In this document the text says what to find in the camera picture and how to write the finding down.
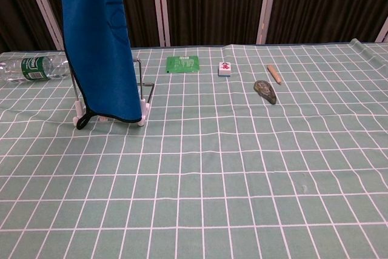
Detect blue cloth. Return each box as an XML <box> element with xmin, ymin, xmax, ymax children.
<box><xmin>58</xmin><ymin>0</ymin><xmax>143</xmax><ymax>130</ymax></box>

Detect clear plastic water bottle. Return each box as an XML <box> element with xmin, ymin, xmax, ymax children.
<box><xmin>0</xmin><ymin>55</ymin><xmax>72</xmax><ymax>83</ymax></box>

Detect dark pleated curtain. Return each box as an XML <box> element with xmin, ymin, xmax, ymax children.
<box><xmin>0</xmin><ymin>0</ymin><xmax>388</xmax><ymax>52</ymax></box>

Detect green circuit board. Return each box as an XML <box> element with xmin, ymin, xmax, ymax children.
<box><xmin>166</xmin><ymin>55</ymin><xmax>201</xmax><ymax>74</ymax></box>

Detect white mahjong tile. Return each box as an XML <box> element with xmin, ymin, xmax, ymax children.
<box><xmin>218</xmin><ymin>61</ymin><xmax>233</xmax><ymax>76</ymax></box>

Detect short wooden stick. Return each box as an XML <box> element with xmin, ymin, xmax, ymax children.
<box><xmin>266</xmin><ymin>64</ymin><xmax>283</xmax><ymax>85</ymax></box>

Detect green checked tablecloth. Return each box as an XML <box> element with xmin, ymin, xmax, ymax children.
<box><xmin>0</xmin><ymin>38</ymin><xmax>388</xmax><ymax>259</ymax></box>

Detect white partition post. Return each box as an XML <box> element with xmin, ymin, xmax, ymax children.
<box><xmin>150</xmin><ymin>0</ymin><xmax>171</xmax><ymax>47</ymax></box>
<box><xmin>21</xmin><ymin>0</ymin><xmax>68</xmax><ymax>51</ymax></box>
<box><xmin>256</xmin><ymin>0</ymin><xmax>279</xmax><ymax>45</ymax></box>
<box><xmin>374</xmin><ymin>16</ymin><xmax>388</xmax><ymax>43</ymax></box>

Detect metal wire rack white feet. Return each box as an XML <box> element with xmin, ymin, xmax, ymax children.
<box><xmin>69</xmin><ymin>58</ymin><xmax>155</xmax><ymax>127</ymax></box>

